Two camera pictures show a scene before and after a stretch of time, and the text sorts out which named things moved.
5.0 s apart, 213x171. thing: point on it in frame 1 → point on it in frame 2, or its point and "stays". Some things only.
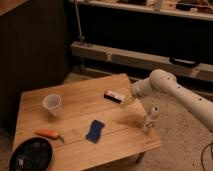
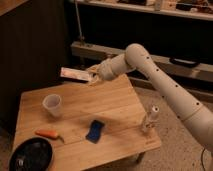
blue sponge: x=94 y=132 stays
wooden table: x=87 y=124 stays
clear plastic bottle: x=152 y=118 stays
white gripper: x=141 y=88 → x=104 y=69
